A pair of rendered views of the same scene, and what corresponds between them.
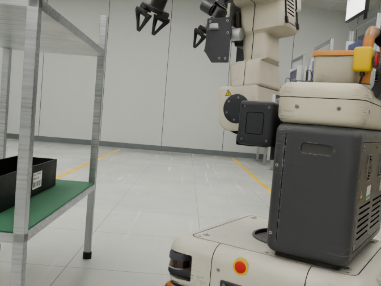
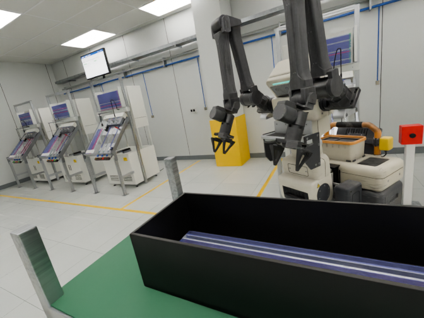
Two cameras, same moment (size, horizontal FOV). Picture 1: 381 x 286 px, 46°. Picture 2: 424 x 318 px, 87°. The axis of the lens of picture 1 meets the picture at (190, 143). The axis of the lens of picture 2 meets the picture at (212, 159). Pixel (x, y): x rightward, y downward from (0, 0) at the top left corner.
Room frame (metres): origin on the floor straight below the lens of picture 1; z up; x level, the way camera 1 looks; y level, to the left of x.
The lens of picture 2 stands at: (1.53, 0.99, 1.26)
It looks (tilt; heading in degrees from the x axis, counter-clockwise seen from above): 14 degrees down; 300
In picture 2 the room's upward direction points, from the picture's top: 10 degrees counter-clockwise
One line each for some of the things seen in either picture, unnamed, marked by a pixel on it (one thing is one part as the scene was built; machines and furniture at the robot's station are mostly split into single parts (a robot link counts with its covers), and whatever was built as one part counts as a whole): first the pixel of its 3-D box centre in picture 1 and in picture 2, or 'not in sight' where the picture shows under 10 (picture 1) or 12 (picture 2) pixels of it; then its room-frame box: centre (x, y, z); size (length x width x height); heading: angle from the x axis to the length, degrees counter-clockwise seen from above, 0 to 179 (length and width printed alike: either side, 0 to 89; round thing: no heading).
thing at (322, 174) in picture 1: (326, 156); (338, 192); (1.51, -0.47, 0.59); 0.55 x 0.34 x 0.83; 148
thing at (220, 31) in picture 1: (236, 39); (291, 142); (1.72, -0.14, 0.99); 0.28 x 0.16 x 0.22; 148
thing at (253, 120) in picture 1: (252, 123); (320, 195); (1.60, -0.22, 0.68); 0.28 x 0.27 x 0.25; 148
